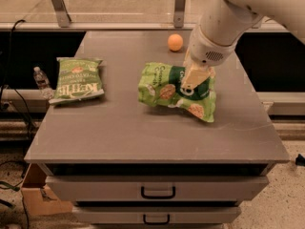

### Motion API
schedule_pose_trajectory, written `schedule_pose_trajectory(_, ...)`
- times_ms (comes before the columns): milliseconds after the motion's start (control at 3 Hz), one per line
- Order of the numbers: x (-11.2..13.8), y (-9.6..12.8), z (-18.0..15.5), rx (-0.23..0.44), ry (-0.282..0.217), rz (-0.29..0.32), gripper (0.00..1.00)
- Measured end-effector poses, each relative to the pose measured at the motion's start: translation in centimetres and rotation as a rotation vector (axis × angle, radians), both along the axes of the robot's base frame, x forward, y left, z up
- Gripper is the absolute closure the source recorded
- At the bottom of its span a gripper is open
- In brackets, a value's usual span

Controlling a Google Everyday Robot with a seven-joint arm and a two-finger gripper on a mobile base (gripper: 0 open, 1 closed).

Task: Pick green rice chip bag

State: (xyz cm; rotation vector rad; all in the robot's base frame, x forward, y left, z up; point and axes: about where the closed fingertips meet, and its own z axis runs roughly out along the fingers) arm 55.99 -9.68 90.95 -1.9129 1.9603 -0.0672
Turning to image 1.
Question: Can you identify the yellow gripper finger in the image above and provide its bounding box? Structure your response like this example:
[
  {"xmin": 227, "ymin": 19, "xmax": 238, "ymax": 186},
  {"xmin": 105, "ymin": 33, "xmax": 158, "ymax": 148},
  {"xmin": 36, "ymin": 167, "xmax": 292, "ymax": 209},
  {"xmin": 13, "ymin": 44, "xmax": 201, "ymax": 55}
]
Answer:
[
  {"xmin": 181, "ymin": 62, "xmax": 210, "ymax": 90},
  {"xmin": 183, "ymin": 49, "xmax": 192, "ymax": 68}
]

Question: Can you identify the black cable left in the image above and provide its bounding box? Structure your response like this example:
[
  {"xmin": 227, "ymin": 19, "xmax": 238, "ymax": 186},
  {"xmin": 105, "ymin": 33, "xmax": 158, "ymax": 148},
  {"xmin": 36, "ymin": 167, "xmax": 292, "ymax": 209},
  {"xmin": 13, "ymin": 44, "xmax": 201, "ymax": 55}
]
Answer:
[{"xmin": 0, "ymin": 18, "xmax": 36, "ymax": 138}]

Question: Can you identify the left metal railing bracket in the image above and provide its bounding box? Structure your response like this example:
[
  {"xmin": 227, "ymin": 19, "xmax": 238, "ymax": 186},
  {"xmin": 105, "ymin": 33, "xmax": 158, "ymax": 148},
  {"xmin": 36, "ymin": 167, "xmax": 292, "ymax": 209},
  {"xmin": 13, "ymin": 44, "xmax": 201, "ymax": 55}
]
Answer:
[{"xmin": 51, "ymin": 0, "xmax": 71, "ymax": 28}]

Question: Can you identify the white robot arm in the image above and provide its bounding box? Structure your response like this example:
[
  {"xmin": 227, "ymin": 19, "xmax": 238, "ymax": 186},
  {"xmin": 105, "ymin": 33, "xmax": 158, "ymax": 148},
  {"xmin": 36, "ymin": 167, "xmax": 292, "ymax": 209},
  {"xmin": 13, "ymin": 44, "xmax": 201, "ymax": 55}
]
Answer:
[{"xmin": 182, "ymin": 0, "xmax": 305, "ymax": 90}]

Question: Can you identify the black object on floor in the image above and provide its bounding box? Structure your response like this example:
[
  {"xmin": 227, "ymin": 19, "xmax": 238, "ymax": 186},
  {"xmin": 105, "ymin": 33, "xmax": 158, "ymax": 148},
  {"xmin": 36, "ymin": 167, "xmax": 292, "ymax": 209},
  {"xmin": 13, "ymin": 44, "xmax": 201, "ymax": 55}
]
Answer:
[{"xmin": 295, "ymin": 155, "xmax": 305, "ymax": 166}]

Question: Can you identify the green rice chip bag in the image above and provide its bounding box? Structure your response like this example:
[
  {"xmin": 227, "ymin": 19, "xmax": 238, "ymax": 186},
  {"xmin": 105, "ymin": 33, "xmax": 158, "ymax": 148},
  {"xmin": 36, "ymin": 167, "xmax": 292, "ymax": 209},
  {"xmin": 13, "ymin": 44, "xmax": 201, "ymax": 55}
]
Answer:
[{"xmin": 138, "ymin": 62, "xmax": 216, "ymax": 122}]

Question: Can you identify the clear plastic water bottle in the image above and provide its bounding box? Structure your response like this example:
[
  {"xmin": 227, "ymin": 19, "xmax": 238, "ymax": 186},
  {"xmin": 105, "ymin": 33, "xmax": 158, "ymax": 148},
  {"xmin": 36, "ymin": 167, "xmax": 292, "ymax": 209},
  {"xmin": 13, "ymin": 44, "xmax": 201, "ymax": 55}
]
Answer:
[{"xmin": 33, "ymin": 67, "xmax": 53, "ymax": 100}]

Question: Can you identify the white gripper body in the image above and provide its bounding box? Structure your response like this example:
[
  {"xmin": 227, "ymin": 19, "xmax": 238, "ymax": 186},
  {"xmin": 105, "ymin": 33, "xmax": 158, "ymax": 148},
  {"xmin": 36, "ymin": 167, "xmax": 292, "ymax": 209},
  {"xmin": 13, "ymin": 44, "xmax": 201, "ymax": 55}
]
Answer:
[{"xmin": 188, "ymin": 26, "xmax": 236, "ymax": 66}]

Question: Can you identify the cardboard box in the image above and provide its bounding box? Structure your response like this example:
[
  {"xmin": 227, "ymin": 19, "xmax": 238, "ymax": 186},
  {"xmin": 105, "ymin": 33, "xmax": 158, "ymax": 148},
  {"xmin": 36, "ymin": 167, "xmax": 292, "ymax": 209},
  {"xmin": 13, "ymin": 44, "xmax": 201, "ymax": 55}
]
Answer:
[{"xmin": 21, "ymin": 164, "xmax": 72, "ymax": 216}]

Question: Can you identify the green Kettle potato chip bag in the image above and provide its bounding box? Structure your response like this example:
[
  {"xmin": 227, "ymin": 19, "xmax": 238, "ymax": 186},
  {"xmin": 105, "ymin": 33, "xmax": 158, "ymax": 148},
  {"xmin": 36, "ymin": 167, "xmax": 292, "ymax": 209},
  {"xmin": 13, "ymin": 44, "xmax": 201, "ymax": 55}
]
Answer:
[{"xmin": 50, "ymin": 57, "xmax": 104, "ymax": 105}]

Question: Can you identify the orange fruit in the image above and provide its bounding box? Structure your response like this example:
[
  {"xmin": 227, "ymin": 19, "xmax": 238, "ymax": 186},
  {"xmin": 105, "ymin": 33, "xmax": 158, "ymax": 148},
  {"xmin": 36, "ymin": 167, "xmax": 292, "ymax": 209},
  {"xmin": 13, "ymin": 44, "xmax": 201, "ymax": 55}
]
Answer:
[{"xmin": 168, "ymin": 34, "xmax": 183, "ymax": 52}]

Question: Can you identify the upper drawer with black handle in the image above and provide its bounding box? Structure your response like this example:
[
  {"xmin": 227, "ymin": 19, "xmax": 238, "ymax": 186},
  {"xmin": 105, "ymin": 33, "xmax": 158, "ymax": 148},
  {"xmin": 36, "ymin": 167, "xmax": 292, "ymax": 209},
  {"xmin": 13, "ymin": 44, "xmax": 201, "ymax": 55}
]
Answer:
[{"xmin": 46, "ymin": 176, "xmax": 269, "ymax": 201}]

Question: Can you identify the drawer with black handle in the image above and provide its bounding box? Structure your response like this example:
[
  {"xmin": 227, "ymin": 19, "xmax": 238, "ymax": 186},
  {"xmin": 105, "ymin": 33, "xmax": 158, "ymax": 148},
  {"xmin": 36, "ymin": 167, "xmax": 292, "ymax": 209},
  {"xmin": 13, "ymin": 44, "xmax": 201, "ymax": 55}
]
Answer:
[
  {"xmin": 46, "ymin": 176, "xmax": 269, "ymax": 201},
  {"xmin": 72, "ymin": 207, "xmax": 241, "ymax": 225}
]

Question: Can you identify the metal railing bracket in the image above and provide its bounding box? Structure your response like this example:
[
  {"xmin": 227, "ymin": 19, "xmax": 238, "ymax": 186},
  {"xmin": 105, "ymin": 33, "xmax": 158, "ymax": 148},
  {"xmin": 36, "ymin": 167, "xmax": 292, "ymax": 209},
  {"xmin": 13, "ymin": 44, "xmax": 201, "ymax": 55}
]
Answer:
[
  {"xmin": 51, "ymin": 0, "xmax": 71, "ymax": 28},
  {"xmin": 173, "ymin": 0, "xmax": 186, "ymax": 29}
]

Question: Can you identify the lower drawer with black handle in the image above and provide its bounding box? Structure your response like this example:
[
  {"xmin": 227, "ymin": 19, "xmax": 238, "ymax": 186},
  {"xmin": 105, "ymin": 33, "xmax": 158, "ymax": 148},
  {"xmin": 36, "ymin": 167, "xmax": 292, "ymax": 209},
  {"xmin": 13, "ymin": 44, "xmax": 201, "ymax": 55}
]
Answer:
[{"xmin": 72, "ymin": 207, "xmax": 241, "ymax": 225}]

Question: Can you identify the grey drawer cabinet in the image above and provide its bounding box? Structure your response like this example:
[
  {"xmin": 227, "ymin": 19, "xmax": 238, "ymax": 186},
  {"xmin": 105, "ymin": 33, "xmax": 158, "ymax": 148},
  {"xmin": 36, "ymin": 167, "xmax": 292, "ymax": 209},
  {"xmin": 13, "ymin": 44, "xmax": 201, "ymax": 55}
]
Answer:
[{"xmin": 26, "ymin": 31, "xmax": 289, "ymax": 229}]

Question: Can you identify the middle metal railing bracket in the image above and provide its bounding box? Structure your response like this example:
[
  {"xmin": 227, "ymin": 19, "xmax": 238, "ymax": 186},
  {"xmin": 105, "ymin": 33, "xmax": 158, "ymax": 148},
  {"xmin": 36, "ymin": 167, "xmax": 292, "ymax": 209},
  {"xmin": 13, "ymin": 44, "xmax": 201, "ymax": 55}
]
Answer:
[{"xmin": 173, "ymin": 0, "xmax": 186, "ymax": 29}]

